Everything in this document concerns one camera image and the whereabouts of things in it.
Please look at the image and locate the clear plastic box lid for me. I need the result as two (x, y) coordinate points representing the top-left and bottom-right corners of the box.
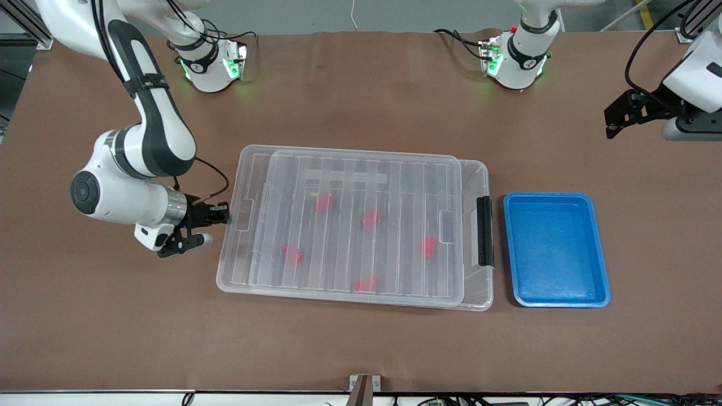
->
(217, 145), (465, 308)

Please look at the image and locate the clear plastic storage box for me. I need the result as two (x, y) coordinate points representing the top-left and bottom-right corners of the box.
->
(248, 149), (495, 311)

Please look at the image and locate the blue plastic tray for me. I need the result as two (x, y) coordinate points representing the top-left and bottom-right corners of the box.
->
(503, 192), (611, 309)

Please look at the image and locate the brown table cover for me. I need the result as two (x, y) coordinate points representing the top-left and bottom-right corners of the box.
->
(0, 31), (722, 394)

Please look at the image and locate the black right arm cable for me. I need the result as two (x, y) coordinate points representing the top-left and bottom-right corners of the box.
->
(93, 0), (231, 198)

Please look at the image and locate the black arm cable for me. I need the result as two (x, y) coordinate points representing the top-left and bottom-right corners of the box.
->
(625, 0), (703, 94)
(93, 0), (231, 198)

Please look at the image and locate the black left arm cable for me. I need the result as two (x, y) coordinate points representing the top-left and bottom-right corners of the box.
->
(625, 0), (703, 94)

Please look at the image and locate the aluminium frame post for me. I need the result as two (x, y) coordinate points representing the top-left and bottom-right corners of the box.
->
(674, 0), (722, 44)
(0, 0), (55, 50)

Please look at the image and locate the black right base cable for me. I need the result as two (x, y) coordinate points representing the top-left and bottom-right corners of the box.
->
(166, 0), (257, 57)

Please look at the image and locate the black base cable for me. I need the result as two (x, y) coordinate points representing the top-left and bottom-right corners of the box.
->
(166, 0), (257, 57)
(433, 28), (487, 59)

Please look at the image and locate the black box latch handle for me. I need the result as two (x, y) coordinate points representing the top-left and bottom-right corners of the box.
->
(477, 196), (495, 267)

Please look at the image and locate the black left base cable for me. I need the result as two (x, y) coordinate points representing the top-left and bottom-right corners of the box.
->
(433, 28), (487, 59)

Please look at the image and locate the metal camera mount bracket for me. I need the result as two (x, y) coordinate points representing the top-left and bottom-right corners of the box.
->
(349, 374), (382, 406)

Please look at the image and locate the black cable bundle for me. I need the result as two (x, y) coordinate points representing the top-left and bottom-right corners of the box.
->
(389, 394), (722, 406)

